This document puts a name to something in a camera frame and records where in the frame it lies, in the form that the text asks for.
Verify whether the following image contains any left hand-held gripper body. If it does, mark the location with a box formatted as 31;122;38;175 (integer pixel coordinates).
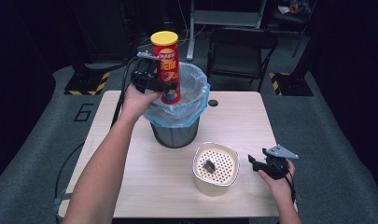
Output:
130;50;161;94

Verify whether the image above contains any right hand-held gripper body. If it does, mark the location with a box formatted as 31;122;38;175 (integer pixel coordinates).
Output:
261;144;300;181

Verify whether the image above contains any red chip can yellow lid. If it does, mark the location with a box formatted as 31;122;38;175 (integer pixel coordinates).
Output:
149;30;182;105

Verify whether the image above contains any blue plastic bin liner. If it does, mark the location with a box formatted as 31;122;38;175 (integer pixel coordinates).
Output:
142;61;211;129

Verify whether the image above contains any beige perforated container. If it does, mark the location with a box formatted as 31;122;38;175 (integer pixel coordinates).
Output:
191;141;241;197

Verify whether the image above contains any dark tea bag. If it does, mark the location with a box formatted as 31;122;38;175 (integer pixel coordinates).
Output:
203;159;217;175

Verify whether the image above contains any black mesh trash bin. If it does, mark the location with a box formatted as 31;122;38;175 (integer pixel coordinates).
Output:
149;116;201;149

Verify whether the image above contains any person's right hand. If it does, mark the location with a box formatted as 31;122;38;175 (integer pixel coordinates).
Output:
257;159;297;203

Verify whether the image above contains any person's left hand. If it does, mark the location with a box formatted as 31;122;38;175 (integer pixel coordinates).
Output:
120;82;163;124

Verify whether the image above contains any black cabinet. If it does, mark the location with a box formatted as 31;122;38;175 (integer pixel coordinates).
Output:
67;0;138;72

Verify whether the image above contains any yellow black striped base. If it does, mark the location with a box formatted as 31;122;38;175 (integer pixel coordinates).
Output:
268;71;315;97
63;71;111;96

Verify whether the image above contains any black folding chair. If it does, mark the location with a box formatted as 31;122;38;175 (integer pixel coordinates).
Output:
205;26;280;93

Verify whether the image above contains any dark side table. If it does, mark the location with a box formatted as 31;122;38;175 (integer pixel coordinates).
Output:
272;0;318;59

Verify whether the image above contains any grey tape strip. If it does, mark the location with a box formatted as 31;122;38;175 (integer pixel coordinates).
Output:
51;192;73;206

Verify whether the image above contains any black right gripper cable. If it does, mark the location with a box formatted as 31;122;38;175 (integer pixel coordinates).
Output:
282;169;298;204

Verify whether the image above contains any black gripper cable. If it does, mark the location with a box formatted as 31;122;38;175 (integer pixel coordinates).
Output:
109;56;139;129
282;169;298;204

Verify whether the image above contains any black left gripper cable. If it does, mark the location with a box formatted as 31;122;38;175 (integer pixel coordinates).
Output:
109;56;139;129

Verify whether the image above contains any white cable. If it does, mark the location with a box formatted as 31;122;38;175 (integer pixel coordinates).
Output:
174;0;208;49

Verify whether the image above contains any white desk frame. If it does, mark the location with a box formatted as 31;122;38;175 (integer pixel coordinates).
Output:
185;0;269;62

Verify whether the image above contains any black floor cable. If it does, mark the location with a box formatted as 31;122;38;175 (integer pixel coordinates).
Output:
53;142;85;224

